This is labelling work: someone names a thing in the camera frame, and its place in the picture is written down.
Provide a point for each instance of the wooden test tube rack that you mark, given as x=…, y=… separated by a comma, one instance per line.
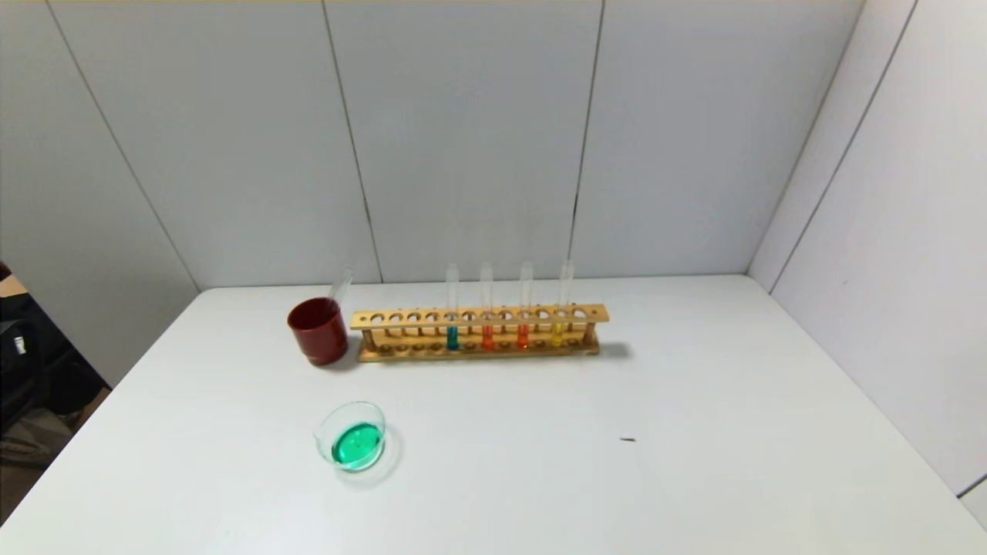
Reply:
x=478, y=317

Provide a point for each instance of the tan wooden board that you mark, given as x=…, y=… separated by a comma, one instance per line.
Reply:
x=9, y=288

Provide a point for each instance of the test tube with teal pigment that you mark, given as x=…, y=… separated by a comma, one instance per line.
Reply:
x=453, y=339

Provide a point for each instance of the small glass beaker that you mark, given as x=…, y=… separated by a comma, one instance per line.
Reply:
x=356, y=445

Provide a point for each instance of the red cup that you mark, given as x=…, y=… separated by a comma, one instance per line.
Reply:
x=318, y=333

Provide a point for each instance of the black background equipment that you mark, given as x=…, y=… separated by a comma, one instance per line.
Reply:
x=38, y=370

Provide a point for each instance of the test tube with orange pigment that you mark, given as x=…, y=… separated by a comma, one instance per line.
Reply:
x=488, y=338
x=523, y=336

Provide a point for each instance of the test tube with yellow pigment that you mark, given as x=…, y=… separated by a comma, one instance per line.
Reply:
x=341, y=284
x=558, y=334

